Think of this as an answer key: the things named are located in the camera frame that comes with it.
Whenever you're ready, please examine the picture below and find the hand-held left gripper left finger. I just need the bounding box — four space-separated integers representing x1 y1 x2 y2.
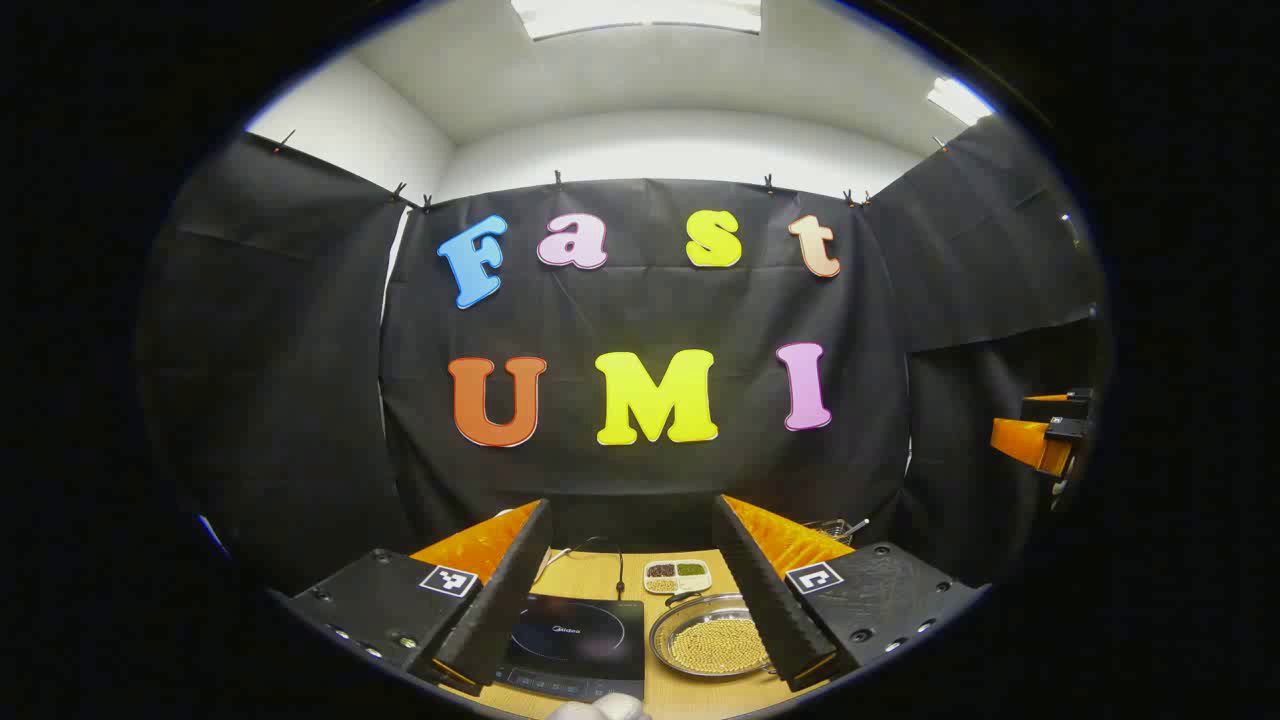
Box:
285 498 554 698

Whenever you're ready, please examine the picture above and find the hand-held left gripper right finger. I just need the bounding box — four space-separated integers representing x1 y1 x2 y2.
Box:
712 493 987 693

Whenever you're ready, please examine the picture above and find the black induction cooktop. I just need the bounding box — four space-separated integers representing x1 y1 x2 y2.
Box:
497 594 647 702

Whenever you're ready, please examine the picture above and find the stainless steel pot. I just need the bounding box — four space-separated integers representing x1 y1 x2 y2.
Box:
649 590 779 681

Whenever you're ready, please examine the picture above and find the pile of soybeans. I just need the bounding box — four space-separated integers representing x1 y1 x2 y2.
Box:
668 618 771 674

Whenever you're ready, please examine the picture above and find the white divided bean dish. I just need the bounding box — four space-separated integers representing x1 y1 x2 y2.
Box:
643 559 713 597

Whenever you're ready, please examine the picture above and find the small ceiling light panel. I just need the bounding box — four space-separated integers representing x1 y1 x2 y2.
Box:
926 76 997 127

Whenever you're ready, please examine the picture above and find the large ceiling light panel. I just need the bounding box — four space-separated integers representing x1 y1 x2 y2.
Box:
511 0 764 42

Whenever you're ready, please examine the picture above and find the black power cable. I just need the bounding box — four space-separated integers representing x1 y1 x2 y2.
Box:
545 536 627 600

